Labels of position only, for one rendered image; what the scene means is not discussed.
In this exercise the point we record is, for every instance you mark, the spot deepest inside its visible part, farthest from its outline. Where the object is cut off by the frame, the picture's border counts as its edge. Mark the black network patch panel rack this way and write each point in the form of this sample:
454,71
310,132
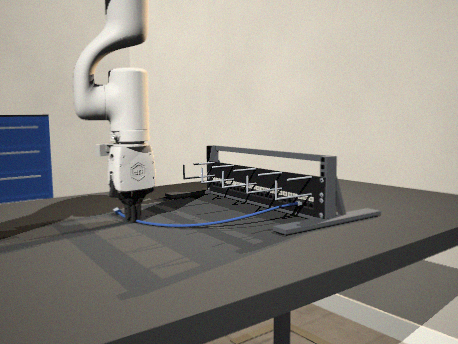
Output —
268,188

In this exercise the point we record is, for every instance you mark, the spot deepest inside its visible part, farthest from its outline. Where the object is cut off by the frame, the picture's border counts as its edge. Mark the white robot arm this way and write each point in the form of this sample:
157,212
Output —
126,94

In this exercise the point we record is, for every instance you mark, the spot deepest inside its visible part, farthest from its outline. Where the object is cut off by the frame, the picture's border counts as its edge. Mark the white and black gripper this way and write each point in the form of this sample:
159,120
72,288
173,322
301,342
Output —
137,172

